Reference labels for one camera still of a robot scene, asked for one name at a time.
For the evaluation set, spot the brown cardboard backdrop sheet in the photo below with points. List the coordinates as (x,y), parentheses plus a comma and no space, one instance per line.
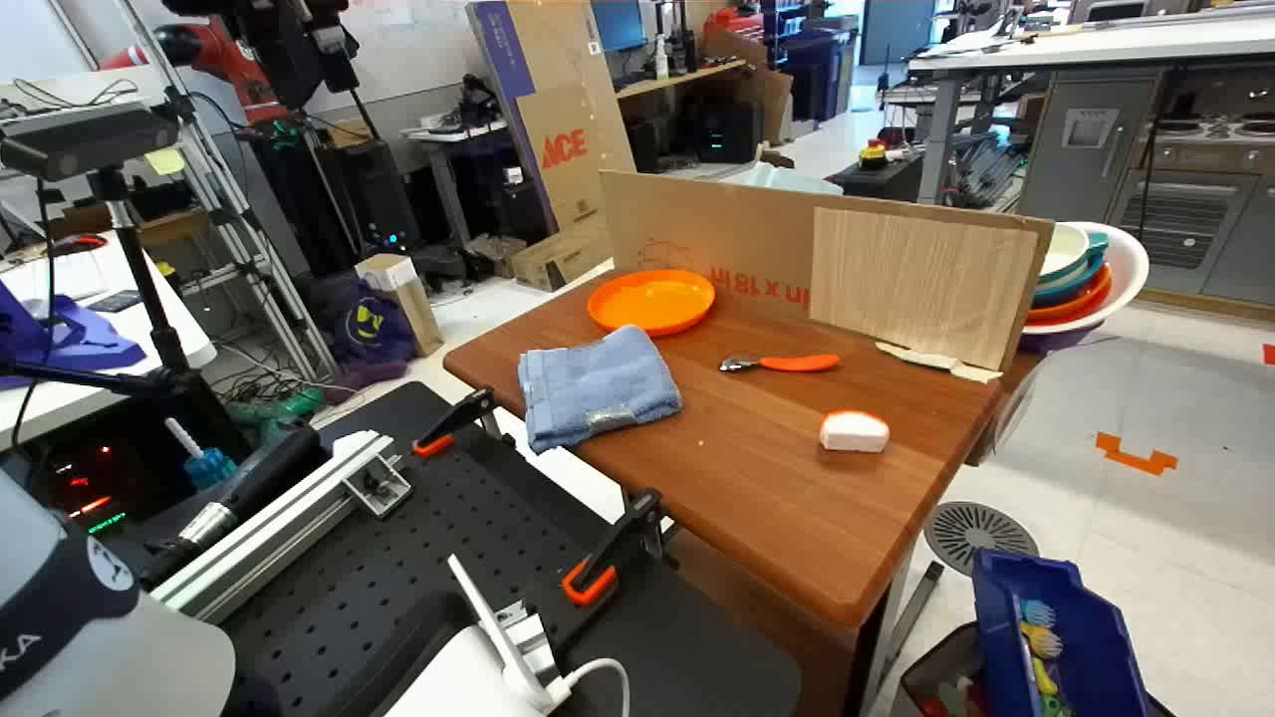
(702,234)

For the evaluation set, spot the blue brush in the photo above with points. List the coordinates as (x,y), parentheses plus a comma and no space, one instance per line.
(199,465)

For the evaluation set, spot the orange floor tape marker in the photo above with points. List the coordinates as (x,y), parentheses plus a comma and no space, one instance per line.
(1135,459)

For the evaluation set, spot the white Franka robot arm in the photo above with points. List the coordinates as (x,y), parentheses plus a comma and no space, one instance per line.
(79,623)

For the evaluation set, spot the white wooden strips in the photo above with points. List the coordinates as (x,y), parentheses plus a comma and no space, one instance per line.
(937,359)

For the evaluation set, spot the orange and white foam slice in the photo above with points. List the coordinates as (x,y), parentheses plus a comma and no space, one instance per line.
(855,433)

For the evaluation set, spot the black orange bar clamp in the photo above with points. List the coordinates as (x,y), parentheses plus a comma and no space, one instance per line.
(452,423)
(608,553)

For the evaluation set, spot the metal shelving rack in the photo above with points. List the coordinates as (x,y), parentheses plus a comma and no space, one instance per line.
(251,253)

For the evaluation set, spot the orange plastic plate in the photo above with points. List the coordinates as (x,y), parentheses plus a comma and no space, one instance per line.
(650,301)

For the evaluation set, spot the black perforated base board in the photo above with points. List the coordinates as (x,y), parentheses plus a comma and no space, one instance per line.
(401,582)

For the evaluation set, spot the large white bowl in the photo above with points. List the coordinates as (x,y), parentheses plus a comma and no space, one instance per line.
(1123,274)

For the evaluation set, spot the camera on black tripod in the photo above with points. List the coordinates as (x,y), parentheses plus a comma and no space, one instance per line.
(86,135)

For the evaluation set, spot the blue terry towel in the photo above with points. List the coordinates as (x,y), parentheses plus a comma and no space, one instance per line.
(593,383)

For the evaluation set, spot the small brown cardboard box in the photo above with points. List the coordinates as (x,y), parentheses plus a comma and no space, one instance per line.
(401,301)

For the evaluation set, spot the teal bowl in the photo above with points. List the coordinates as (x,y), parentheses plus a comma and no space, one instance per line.
(1079,270)

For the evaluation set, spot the orange bowl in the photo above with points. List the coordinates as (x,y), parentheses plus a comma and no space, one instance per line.
(1071,305)

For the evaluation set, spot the round grey floor grille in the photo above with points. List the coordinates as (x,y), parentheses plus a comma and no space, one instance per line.
(980,537)

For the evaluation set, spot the aluminium extrusion rail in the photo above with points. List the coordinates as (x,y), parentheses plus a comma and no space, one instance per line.
(285,520)

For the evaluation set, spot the tall ACE cardboard box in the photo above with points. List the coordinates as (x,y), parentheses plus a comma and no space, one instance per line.
(561,104)

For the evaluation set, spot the grey workbench with cabinets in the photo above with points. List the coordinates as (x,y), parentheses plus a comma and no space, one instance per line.
(1167,145)

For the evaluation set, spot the blue plastic storage bin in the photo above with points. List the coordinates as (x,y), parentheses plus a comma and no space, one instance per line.
(1059,638)

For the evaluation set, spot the purple cloth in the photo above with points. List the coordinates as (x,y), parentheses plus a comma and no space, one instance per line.
(59,339)

